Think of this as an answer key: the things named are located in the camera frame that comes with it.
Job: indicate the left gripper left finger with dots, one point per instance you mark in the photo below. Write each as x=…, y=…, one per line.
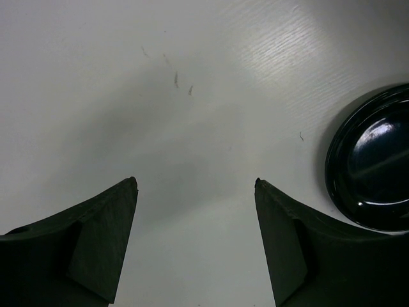
x=72, y=258

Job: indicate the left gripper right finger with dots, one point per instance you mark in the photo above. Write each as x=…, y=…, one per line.
x=316, y=260

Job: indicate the black plate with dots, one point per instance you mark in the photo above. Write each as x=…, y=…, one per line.
x=366, y=165

